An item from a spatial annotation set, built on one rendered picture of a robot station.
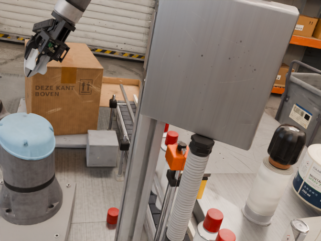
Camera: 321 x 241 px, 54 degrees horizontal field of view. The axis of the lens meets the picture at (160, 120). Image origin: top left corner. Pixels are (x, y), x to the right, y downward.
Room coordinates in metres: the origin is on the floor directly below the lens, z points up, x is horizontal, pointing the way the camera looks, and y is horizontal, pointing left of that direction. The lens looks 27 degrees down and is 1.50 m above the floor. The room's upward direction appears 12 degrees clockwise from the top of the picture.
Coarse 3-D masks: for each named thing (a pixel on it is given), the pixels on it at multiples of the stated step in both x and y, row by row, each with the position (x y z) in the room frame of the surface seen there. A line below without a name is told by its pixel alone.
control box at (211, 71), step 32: (160, 0) 0.43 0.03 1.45; (192, 0) 0.42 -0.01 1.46; (224, 0) 0.41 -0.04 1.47; (256, 0) 0.42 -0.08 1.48; (160, 32) 0.43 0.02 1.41; (192, 32) 0.42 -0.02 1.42; (224, 32) 0.41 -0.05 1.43; (256, 32) 0.40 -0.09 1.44; (288, 32) 0.39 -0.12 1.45; (160, 64) 0.42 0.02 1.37; (192, 64) 0.41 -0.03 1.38; (224, 64) 0.40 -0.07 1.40; (256, 64) 0.39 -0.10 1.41; (160, 96) 0.42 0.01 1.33; (192, 96) 0.41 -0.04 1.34; (224, 96) 0.40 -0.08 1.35; (256, 96) 0.39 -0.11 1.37; (192, 128) 0.41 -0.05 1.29; (224, 128) 0.40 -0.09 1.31; (256, 128) 0.39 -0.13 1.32
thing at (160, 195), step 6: (120, 84) 1.35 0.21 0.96; (126, 96) 1.23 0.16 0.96; (126, 102) 1.17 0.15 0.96; (132, 114) 1.07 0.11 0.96; (132, 120) 1.03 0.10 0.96; (156, 180) 0.71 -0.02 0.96; (156, 186) 0.68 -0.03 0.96; (156, 192) 0.67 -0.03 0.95; (162, 192) 0.66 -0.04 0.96; (162, 198) 0.64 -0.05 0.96; (168, 222) 0.56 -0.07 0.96
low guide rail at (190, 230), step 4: (136, 96) 1.36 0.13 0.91; (136, 100) 1.31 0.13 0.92; (136, 104) 1.29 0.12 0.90; (188, 224) 0.62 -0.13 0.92; (188, 228) 0.61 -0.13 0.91; (192, 228) 0.61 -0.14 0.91; (188, 232) 0.60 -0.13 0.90; (192, 232) 0.59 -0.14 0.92; (192, 236) 0.58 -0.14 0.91; (192, 240) 0.58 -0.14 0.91
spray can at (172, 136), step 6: (168, 132) 0.76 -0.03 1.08; (174, 132) 0.77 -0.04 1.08; (168, 138) 0.75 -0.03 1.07; (174, 138) 0.75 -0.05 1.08; (162, 144) 0.76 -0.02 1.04; (168, 144) 0.75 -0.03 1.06; (162, 150) 0.75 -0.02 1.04; (162, 156) 0.74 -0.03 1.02; (162, 162) 0.74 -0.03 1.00; (156, 168) 0.76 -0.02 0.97; (162, 168) 0.74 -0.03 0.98; (156, 174) 0.75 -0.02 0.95
